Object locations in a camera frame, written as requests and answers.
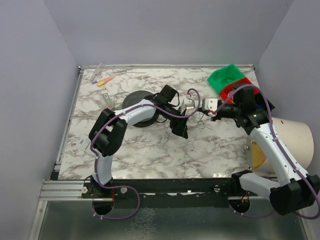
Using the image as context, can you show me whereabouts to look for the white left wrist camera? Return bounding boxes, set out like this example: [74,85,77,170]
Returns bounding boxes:
[180,98,195,113]

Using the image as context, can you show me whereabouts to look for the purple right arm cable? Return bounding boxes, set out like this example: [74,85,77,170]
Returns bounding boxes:
[207,84,320,220]

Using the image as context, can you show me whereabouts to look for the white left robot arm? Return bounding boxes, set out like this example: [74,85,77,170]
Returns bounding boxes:
[88,84,188,186]

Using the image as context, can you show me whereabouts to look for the large white cylinder bucket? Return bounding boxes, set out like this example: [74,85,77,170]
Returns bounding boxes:
[245,117,314,174]

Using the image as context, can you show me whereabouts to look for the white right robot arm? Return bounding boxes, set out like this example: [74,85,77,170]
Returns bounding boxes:
[212,83,320,216]

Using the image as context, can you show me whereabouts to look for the black plastic bin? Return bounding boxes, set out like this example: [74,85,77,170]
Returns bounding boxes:
[254,93,275,111]

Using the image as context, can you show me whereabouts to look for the clear plastic tube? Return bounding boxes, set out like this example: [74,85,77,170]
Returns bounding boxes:
[91,63,102,82]

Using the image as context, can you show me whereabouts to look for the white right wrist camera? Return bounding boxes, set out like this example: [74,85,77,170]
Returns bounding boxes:
[201,98,219,112]

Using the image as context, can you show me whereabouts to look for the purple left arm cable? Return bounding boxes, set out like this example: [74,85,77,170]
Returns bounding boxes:
[89,88,201,221]

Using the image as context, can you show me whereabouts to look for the green plastic bin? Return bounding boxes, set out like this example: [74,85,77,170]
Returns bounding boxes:
[207,64,245,94]

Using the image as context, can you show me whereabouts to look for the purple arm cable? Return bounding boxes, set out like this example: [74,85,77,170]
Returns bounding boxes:
[207,84,320,220]
[89,88,201,221]

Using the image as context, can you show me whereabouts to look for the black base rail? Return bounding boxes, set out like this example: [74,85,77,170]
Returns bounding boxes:
[81,177,248,209]

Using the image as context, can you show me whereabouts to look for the white paper label packet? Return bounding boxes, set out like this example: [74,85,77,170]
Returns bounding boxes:
[76,136,91,152]

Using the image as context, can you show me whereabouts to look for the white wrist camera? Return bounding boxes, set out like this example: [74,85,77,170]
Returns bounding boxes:
[180,98,195,113]
[201,98,219,112]

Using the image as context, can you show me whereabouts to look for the purple yellow pink markers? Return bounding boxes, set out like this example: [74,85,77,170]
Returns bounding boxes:
[92,76,115,87]

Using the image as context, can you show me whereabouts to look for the aluminium frame rail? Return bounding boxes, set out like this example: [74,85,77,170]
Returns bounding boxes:
[27,66,83,240]

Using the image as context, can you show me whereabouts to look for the black cable spool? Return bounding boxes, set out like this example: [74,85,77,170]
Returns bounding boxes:
[122,90,159,128]

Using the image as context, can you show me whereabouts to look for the red plastic bin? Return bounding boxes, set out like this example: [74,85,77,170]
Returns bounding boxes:
[219,77,253,100]

